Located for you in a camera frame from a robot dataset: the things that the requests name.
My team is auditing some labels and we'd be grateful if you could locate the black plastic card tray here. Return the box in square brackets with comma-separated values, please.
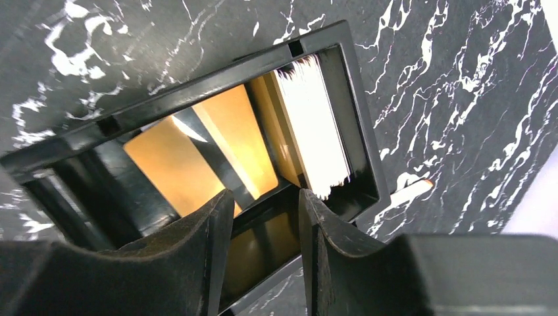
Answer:
[0, 19, 391, 316]

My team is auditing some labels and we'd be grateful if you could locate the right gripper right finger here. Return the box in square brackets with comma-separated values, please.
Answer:
[299, 189, 557, 315]

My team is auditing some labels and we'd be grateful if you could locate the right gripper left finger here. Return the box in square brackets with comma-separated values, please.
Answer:
[1, 190, 235, 315]

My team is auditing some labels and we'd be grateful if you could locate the gold credit card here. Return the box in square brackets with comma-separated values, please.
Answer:
[124, 117, 225, 217]
[193, 85, 278, 199]

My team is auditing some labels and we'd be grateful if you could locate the white orange pen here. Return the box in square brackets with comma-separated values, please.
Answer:
[386, 179, 434, 209]

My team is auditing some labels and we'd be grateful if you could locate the white card stack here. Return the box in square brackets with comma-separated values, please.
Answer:
[270, 55, 351, 200]

